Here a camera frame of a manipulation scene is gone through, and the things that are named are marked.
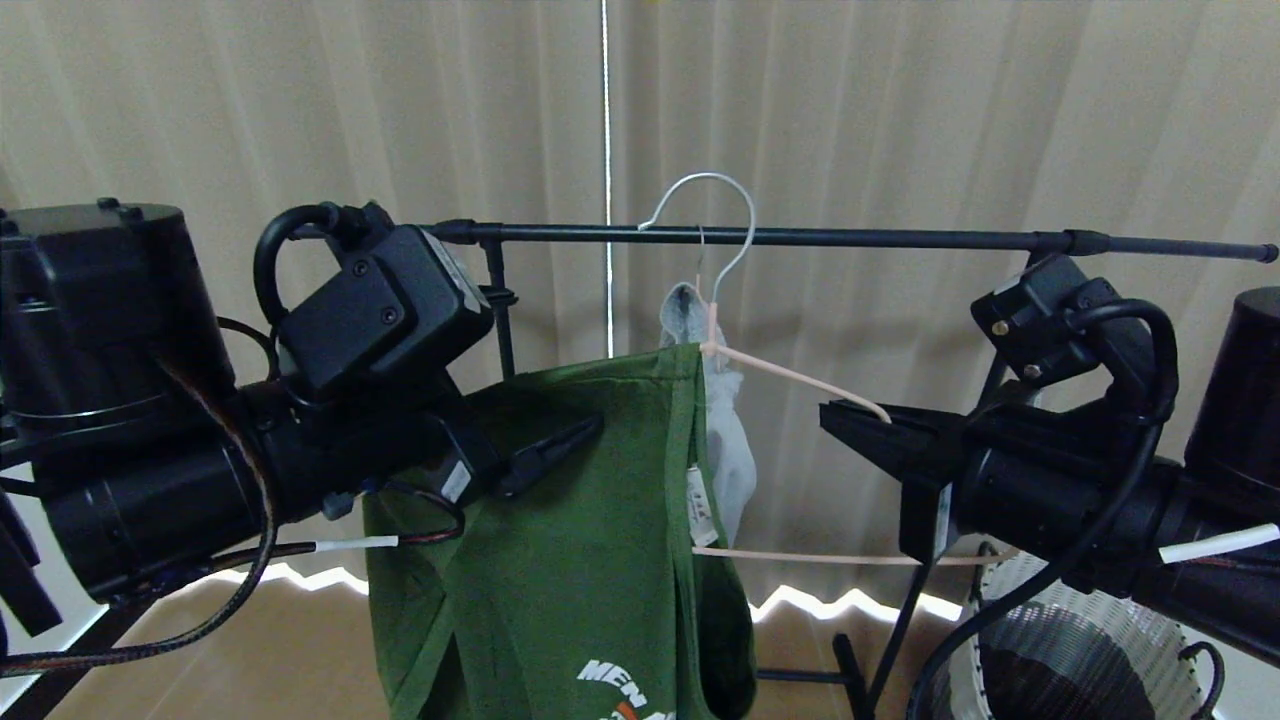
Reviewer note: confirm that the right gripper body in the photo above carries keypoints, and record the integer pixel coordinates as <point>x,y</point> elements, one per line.
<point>1050,490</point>

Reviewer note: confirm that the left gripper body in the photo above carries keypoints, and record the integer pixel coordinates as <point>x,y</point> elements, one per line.
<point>200,490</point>

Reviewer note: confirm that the pale grey shorts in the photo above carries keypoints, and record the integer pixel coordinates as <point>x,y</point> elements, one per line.
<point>735,460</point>

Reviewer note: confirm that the green garment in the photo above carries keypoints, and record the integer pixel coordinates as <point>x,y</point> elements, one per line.
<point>560,560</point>

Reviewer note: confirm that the pink clothes hanger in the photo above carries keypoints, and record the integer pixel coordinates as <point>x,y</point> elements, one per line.
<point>701,262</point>
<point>712,325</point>

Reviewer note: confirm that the white laundry basket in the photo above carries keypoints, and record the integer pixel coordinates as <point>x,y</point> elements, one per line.
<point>1120,625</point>

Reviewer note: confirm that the black clothes rack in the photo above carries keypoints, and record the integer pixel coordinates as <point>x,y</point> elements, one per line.
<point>900,238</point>

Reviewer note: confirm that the beige curtain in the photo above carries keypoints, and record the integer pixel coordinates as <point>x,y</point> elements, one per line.
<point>300,100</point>

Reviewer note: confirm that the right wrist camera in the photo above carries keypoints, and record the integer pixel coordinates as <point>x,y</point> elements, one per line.
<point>1040,315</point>

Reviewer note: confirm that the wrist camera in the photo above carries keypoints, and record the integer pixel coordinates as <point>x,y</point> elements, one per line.
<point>1040,315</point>
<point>380,310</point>

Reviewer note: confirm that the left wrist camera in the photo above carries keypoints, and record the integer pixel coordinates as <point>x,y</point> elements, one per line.
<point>380,310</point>

